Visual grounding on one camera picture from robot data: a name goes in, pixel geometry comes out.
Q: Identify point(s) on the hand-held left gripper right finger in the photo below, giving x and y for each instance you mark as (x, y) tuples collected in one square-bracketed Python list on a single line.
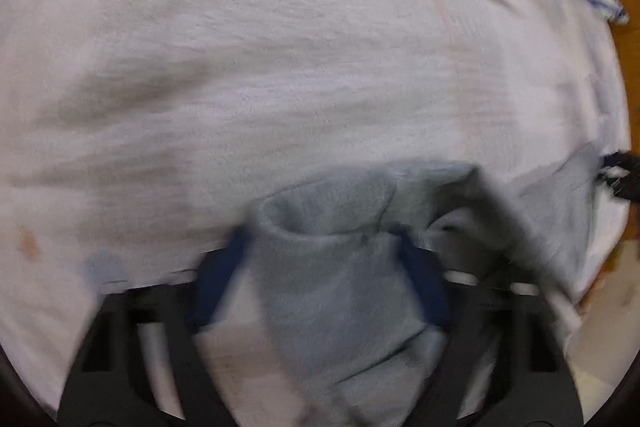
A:
[(422, 279)]

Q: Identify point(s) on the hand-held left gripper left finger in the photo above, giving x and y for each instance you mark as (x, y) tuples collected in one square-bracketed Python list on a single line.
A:
[(220, 279)]

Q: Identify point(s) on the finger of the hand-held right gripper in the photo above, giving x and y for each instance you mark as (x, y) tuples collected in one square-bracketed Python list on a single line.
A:
[(627, 187)]

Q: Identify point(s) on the grey sweatshirt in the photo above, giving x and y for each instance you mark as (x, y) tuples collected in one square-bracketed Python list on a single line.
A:
[(325, 287)]

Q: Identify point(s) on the white printed blanket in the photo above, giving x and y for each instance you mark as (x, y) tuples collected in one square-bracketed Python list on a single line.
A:
[(300, 57)]

